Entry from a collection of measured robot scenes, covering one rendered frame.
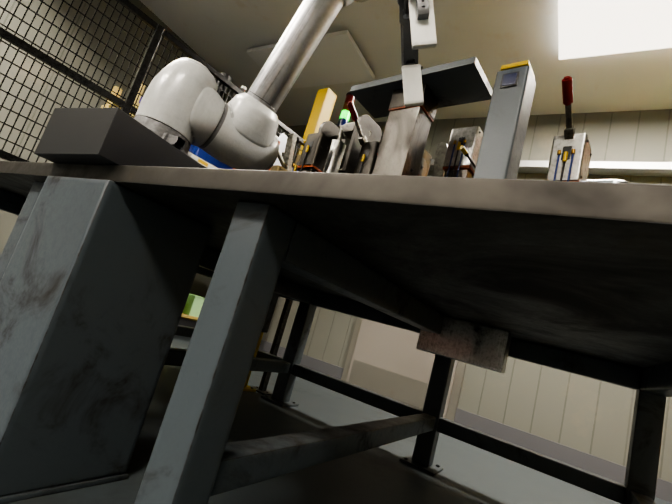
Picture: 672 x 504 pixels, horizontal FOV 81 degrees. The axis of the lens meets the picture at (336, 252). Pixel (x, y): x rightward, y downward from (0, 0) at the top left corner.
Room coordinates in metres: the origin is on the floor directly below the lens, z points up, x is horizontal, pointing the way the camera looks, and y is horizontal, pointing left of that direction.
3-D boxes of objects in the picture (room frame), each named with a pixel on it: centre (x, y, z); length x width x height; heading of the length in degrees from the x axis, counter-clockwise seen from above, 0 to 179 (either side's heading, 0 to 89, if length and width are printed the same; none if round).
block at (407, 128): (0.96, -0.09, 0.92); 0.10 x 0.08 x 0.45; 48
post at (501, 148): (0.79, -0.29, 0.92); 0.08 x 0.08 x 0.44; 48
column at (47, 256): (1.02, 0.55, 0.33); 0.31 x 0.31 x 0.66; 57
